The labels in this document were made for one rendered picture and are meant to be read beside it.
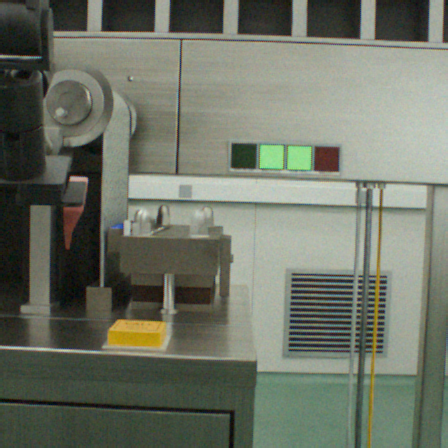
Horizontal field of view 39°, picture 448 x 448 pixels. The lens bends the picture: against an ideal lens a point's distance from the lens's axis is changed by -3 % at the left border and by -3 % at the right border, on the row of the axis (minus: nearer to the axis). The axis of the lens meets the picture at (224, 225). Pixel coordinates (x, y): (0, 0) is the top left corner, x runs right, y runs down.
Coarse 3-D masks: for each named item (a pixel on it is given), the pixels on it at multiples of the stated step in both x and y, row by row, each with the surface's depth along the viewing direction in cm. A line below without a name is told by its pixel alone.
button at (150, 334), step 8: (120, 320) 90; (128, 320) 90; (112, 328) 85; (120, 328) 85; (128, 328) 85; (136, 328) 86; (144, 328) 86; (152, 328) 86; (160, 328) 86; (112, 336) 84; (120, 336) 84; (128, 336) 84; (136, 336) 84; (144, 336) 84; (152, 336) 84; (160, 336) 84; (112, 344) 84; (120, 344) 84; (128, 344) 84; (136, 344) 84; (144, 344) 84; (152, 344) 84; (160, 344) 84
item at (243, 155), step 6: (234, 144) 141; (240, 144) 141; (246, 144) 141; (234, 150) 141; (240, 150) 141; (246, 150) 141; (252, 150) 141; (234, 156) 141; (240, 156) 141; (246, 156) 141; (252, 156) 141; (234, 162) 141; (240, 162) 141; (246, 162) 141; (252, 162) 141
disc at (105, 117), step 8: (56, 64) 109; (64, 64) 109; (72, 64) 109; (80, 64) 109; (88, 64) 109; (56, 72) 109; (88, 72) 109; (96, 72) 109; (96, 80) 109; (104, 80) 109; (104, 88) 109; (104, 96) 109; (112, 96) 109; (104, 104) 109; (112, 104) 109; (104, 112) 109; (104, 120) 109; (96, 128) 109; (104, 128) 109; (72, 136) 109; (80, 136) 109; (88, 136) 109; (96, 136) 109; (64, 144) 110; (72, 144) 110; (80, 144) 110
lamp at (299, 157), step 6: (288, 150) 141; (294, 150) 141; (300, 150) 141; (306, 150) 141; (288, 156) 141; (294, 156) 141; (300, 156) 141; (306, 156) 141; (288, 162) 141; (294, 162) 141; (300, 162) 141; (306, 162) 141; (288, 168) 141; (294, 168) 141; (300, 168) 141; (306, 168) 141
